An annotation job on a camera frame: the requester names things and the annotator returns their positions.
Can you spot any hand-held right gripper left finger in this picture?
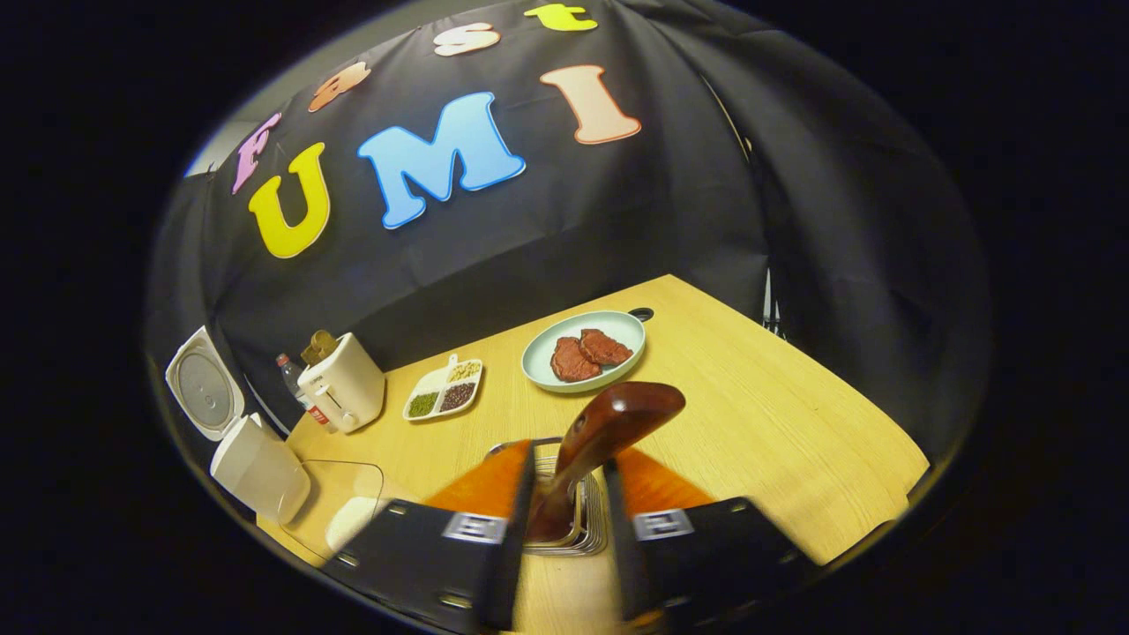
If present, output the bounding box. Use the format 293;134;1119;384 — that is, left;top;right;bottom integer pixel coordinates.
322;439;536;631

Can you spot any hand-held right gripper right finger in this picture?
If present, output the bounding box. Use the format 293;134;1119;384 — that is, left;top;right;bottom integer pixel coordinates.
602;445;821;623

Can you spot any brown wooden spoon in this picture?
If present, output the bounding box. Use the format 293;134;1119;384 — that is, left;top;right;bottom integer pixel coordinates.
527;381;686;543

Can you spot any clear box of rice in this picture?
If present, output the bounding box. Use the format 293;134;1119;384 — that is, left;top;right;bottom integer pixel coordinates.
278;459;385;565

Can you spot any white rice cooker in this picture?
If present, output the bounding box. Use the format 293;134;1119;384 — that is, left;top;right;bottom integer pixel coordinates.
165;326;311;526

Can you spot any white divided grain dish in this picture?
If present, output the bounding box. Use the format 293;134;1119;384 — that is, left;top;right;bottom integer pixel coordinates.
403;355;483;422

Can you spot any red meat slice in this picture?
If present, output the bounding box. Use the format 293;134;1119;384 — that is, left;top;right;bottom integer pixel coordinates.
579;328;634;367
551;336;602;383

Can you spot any pale green plate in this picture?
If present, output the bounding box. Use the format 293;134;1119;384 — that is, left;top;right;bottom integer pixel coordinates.
521;310;647;393

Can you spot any white toaster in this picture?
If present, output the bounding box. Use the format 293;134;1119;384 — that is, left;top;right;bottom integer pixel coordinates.
297;332;386;434

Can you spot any clear water bottle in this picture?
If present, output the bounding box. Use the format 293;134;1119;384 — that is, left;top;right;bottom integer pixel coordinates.
276;354;332;431

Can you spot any metal tripod stand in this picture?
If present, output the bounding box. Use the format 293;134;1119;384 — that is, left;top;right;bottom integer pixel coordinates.
761;269;788;340

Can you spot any black backdrop cloth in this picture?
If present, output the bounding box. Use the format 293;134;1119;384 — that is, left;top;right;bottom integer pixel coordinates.
146;0;989;459

